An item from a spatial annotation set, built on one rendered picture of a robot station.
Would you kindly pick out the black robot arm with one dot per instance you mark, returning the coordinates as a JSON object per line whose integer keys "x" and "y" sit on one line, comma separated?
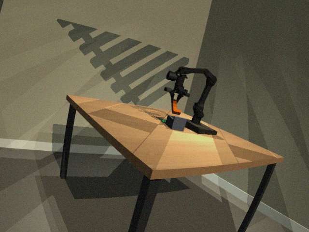
{"x": 211, "y": 80}

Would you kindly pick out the orange l-shaped part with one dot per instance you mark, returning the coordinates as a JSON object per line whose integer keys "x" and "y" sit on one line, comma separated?
{"x": 174, "y": 108}

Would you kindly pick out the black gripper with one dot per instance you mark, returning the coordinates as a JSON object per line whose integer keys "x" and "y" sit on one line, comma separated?
{"x": 173, "y": 91}

